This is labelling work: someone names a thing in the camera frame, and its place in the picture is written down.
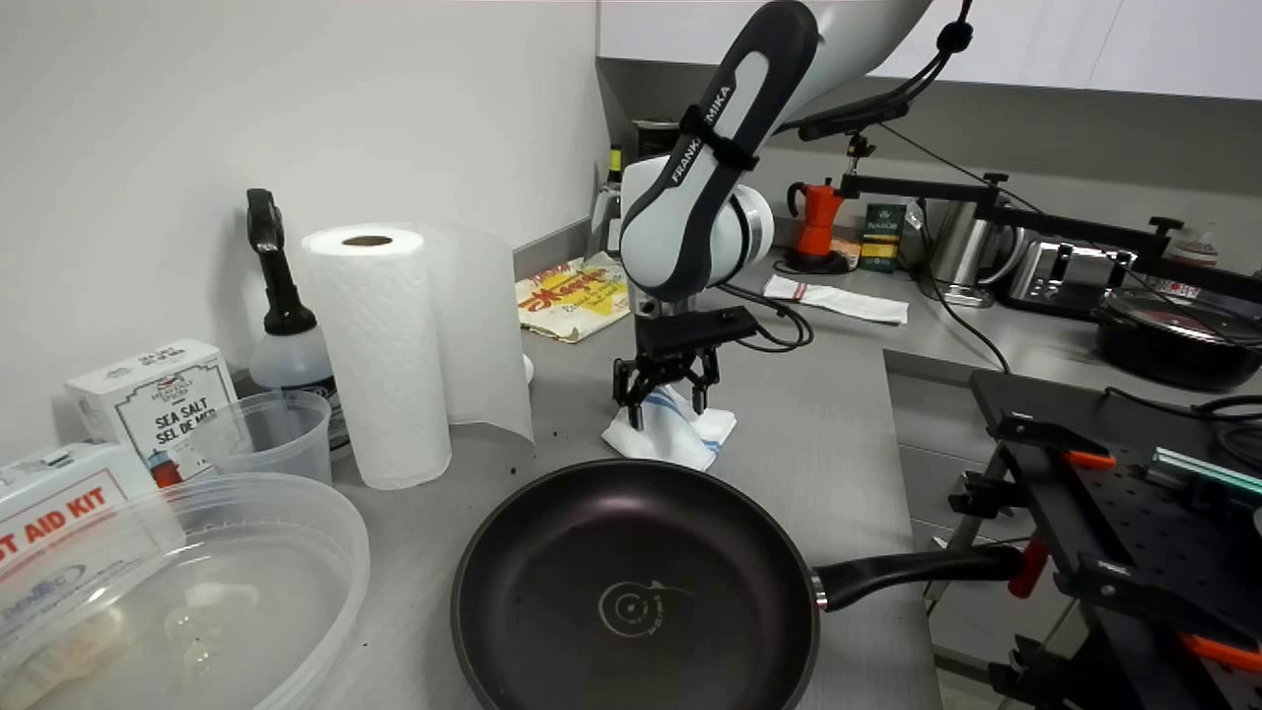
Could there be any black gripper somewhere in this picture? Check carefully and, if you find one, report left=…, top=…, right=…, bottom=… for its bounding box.
left=612, top=296, right=725, bottom=430

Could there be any white blue-striped towel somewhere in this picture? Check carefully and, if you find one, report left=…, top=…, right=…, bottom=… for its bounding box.
left=598, top=380, right=740, bottom=472

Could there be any black frying pan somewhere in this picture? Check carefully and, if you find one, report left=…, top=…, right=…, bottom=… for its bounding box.
left=450, top=455, right=1030, bottom=710

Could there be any white paper towel roll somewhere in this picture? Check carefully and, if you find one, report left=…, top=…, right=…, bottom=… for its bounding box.
left=301, top=219, right=538, bottom=494

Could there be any yellow printed plastic bag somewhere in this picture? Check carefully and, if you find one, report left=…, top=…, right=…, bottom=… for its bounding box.
left=514, top=251, right=637, bottom=348

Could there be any red kettle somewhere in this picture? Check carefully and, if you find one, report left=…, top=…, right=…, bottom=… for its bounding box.
left=786, top=173, right=847, bottom=271

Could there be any dark green yellow box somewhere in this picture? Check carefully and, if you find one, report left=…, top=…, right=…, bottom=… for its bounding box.
left=861, top=198, right=927, bottom=271

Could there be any steel jug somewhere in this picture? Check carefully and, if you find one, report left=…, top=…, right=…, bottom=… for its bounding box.
left=923, top=202, right=1007, bottom=298

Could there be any small clear plastic container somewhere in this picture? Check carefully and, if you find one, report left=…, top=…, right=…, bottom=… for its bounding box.
left=195, top=385, right=334, bottom=490

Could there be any spray bottle with black head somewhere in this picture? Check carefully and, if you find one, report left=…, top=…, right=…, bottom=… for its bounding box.
left=241, top=186, right=334, bottom=392

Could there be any silver countertop appliance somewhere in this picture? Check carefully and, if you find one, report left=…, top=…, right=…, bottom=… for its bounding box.
left=1003, top=234, right=1144, bottom=321

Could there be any white sea salt box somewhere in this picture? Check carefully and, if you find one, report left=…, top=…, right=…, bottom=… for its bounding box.
left=62, top=334, right=255, bottom=490

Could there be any black cooking pot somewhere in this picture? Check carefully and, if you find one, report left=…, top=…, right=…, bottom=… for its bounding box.
left=1097, top=279, right=1262, bottom=393

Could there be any large clear plastic bowl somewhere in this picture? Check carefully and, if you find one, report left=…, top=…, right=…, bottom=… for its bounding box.
left=0, top=469, right=376, bottom=710

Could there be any teal edged flat device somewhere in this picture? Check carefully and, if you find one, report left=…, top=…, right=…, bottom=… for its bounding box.
left=1151, top=440, right=1262, bottom=502

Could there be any white first aid kit box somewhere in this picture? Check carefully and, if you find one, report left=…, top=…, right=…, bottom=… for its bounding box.
left=0, top=439, right=190, bottom=635

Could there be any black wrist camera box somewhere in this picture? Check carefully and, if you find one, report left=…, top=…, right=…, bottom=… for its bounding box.
left=701, top=305, right=764, bottom=351

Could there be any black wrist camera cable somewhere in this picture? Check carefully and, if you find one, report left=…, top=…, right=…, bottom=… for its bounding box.
left=725, top=284, right=821, bottom=360

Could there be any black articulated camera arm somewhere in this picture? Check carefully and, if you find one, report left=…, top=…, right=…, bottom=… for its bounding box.
left=786, top=0, right=1262, bottom=298

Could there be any black clamp with red handle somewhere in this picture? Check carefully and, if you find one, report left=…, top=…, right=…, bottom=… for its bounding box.
left=943, top=469, right=1056, bottom=603

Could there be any black clamp with orange handle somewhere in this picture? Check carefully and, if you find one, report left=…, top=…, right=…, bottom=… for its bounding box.
left=989, top=627, right=1262, bottom=710
left=981, top=410, right=1126, bottom=484

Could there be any white wall cabinet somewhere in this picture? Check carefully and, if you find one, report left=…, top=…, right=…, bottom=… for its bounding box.
left=595, top=0, right=1262, bottom=106

